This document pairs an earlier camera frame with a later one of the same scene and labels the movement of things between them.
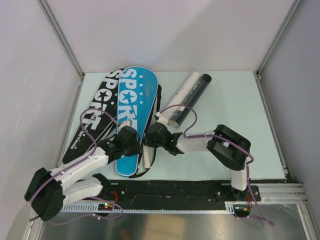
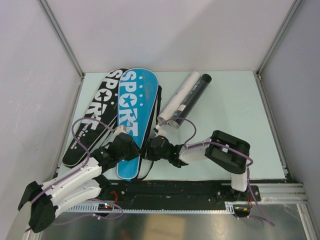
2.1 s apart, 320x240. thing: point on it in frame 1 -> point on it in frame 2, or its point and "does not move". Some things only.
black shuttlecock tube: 194,96 does not move
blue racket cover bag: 138,93 does not move
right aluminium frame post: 289,16 does not move
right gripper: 147,141 -> 148,154
